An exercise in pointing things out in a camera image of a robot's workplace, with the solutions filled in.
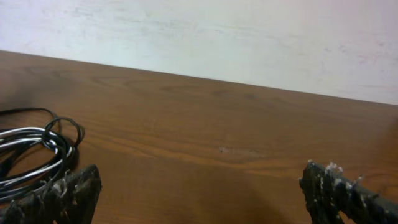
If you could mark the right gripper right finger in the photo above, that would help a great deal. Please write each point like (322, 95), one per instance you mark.
(328, 194)

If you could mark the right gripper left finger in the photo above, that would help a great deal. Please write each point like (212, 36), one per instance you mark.
(71, 199)

